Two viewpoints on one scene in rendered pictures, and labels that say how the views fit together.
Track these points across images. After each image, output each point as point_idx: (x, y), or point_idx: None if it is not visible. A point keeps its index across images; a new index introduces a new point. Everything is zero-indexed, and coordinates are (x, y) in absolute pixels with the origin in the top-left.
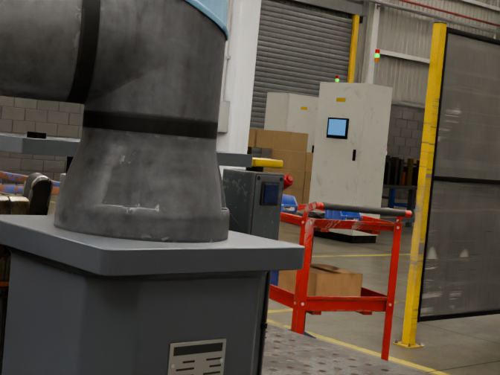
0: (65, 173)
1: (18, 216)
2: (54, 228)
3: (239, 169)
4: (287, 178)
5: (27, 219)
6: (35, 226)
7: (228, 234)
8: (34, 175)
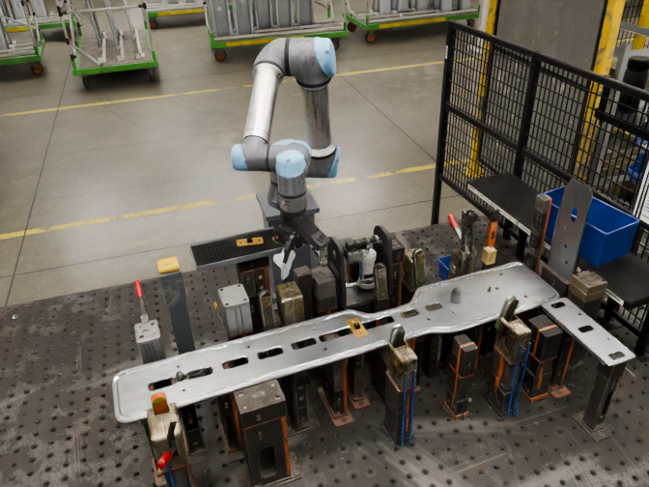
0: (247, 299)
1: (310, 208)
2: (307, 197)
3: (169, 273)
4: (138, 280)
5: (310, 204)
6: (311, 198)
7: (265, 200)
8: (267, 291)
